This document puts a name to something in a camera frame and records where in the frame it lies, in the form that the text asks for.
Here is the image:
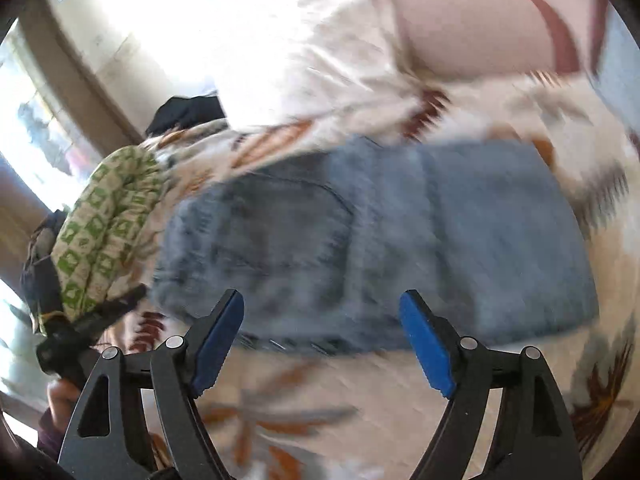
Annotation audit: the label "grey crumpled clothing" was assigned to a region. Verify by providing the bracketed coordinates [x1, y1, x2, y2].
[27, 209, 69, 267]

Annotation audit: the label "pink padded headboard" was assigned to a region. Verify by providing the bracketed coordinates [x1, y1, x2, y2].
[395, 0, 613, 83]

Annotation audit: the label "leaf printed blanket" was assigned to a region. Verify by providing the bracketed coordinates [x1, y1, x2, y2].
[95, 67, 640, 480]

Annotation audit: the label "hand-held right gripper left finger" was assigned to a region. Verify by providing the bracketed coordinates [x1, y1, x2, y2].
[57, 288, 245, 480]

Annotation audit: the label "grey blue denim pants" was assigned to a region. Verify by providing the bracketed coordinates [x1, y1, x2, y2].
[150, 135, 601, 358]

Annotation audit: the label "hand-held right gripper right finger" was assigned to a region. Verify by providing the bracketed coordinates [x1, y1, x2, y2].
[399, 289, 585, 480]

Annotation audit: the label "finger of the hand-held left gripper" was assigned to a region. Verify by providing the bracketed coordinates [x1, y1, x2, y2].
[21, 255, 68, 328]
[65, 285, 148, 347]

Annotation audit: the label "green white patterned quilt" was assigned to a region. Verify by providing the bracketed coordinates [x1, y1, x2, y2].
[37, 146, 168, 336]

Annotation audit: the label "white floral pillow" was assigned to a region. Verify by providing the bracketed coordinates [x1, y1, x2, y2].
[210, 0, 426, 133]

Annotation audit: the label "person's left forearm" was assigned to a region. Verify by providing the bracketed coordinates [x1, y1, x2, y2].
[34, 407, 72, 463]

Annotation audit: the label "light blue pillow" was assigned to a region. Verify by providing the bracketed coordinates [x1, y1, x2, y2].
[595, 15, 640, 136]

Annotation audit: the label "person's left hand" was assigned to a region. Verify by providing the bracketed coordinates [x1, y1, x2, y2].
[47, 377, 85, 430]

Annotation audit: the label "black garment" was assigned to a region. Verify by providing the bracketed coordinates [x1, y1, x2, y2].
[145, 91, 226, 137]

